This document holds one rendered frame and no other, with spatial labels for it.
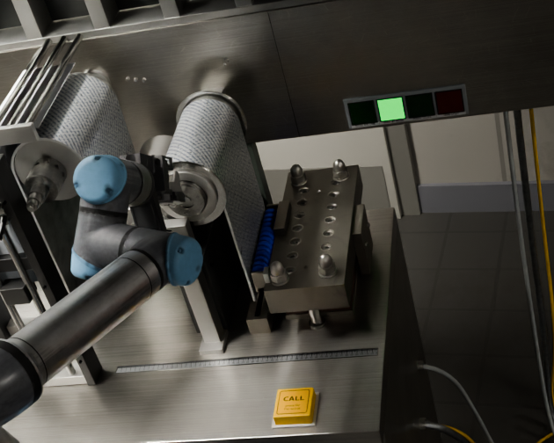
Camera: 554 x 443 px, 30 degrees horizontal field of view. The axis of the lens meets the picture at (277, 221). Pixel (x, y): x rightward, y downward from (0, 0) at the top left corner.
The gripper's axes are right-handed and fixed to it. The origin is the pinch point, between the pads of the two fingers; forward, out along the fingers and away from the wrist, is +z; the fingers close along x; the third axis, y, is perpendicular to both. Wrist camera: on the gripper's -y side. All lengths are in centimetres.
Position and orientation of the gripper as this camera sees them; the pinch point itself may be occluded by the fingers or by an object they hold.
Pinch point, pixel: (173, 202)
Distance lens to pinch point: 191.1
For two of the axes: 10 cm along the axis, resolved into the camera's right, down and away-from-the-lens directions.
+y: -0.9, -9.9, 0.5
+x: -9.7, 1.0, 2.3
